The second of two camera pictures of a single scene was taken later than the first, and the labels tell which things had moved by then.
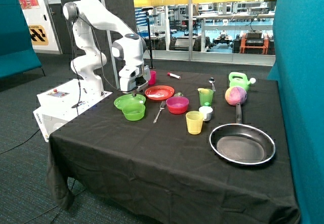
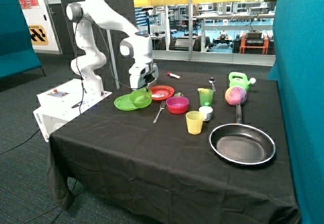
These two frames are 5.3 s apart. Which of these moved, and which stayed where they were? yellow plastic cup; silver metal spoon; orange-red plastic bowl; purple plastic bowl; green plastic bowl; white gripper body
Moved: green plastic bowl; white gripper body
Stayed: orange-red plastic bowl; yellow plastic cup; silver metal spoon; purple plastic bowl
